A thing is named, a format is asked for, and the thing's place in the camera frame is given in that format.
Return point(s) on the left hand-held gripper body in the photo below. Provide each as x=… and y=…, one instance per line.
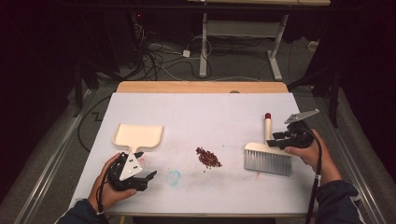
x=129, y=174

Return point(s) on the white desk frame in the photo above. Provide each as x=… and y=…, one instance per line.
x=204, y=46

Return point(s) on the white power adapter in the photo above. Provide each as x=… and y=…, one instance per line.
x=186, y=53

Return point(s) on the white table mat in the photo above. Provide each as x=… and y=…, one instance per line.
x=202, y=118

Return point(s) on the person's left hand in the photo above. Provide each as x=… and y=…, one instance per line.
x=107, y=196

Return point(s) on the cream hand brush grey bristles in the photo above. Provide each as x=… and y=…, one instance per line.
x=267, y=161

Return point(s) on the cream plastic dustpan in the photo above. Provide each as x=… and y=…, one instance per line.
x=137, y=137

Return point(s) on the black metal stand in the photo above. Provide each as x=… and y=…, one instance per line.
x=333, y=93
x=77, y=93

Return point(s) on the metal floor rail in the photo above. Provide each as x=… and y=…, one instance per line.
x=355, y=161
x=53, y=161

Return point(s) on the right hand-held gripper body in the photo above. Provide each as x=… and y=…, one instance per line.
x=299, y=137

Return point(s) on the pile of red scraps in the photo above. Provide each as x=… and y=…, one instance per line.
x=208, y=158

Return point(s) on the person's right hand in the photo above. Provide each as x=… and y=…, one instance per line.
x=320, y=158

